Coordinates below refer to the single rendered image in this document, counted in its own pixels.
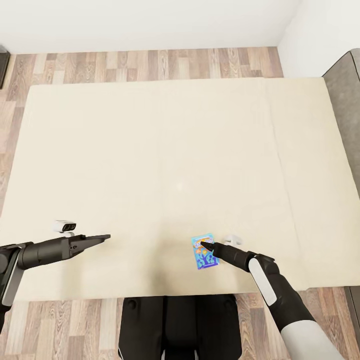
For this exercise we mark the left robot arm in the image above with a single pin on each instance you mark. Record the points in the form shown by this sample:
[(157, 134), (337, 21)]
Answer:
[(16, 258)]

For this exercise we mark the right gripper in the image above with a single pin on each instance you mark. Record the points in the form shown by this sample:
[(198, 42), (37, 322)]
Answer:
[(222, 251)]

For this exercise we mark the board game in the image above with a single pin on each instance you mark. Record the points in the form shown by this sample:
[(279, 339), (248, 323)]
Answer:
[(204, 258)]

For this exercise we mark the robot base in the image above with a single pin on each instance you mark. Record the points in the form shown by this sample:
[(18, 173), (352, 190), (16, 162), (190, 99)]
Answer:
[(208, 323)]

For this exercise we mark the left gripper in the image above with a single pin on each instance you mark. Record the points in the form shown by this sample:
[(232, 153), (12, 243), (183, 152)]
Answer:
[(65, 248)]

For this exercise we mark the bed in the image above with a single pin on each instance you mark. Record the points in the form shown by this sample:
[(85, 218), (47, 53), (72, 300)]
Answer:
[(275, 161)]

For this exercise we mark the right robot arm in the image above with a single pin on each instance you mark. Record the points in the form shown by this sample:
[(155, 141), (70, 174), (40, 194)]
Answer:
[(302, 336)]

